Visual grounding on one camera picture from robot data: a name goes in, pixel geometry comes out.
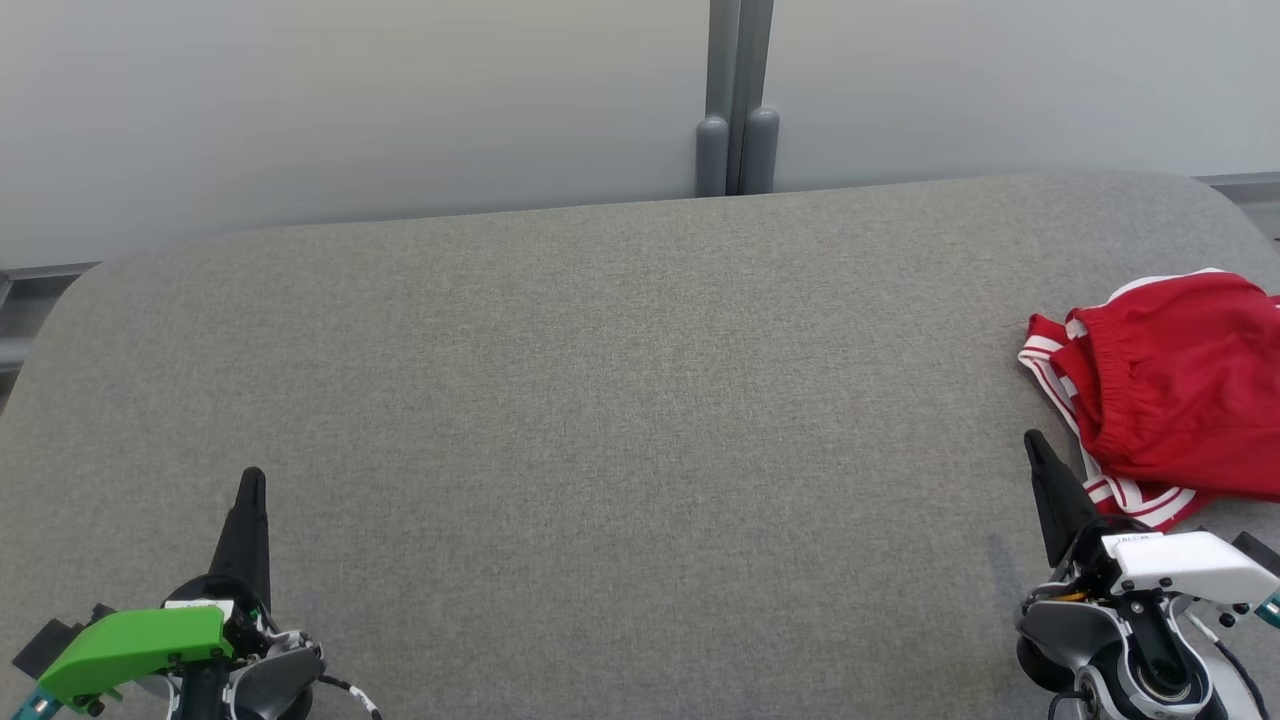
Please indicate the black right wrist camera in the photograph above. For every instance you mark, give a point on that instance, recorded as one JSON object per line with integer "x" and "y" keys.
{"x": 1258, "y": 552}

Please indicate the red shorts with white stripe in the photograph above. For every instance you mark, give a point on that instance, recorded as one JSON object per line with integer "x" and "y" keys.
{"x": 1180, "y": 390}

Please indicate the red jersey with white sleeves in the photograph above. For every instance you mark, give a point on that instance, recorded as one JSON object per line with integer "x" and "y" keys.
{"x": 1042, "y": 352}

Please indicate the grey fabric sofa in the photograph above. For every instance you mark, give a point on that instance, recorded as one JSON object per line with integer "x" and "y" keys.
{"x": 600, "y": 400}

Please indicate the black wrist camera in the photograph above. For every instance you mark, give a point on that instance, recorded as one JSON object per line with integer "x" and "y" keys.
{"x": 1258, "y": 552}
{"x": 45, "y": 645}

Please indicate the grey wall base rail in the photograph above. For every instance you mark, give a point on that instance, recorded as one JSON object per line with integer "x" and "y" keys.
{"x": 1240, "y": 188}
{"x": 30, "y": 290}

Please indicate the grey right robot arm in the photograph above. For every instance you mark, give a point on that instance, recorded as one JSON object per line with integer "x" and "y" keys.
{"x": 1060, "y": 625}

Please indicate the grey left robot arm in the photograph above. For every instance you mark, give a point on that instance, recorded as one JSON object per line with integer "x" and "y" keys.
{"x": 265, "y": 680}

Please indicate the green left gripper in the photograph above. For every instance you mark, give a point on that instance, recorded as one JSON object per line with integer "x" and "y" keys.
{"x": 130, "y": 645}

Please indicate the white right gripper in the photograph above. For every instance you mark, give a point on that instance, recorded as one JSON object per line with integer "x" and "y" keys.
{"x": 1190, "y": 565}

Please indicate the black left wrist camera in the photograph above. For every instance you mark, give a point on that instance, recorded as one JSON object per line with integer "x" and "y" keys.
{"x": 45, "y": 645}

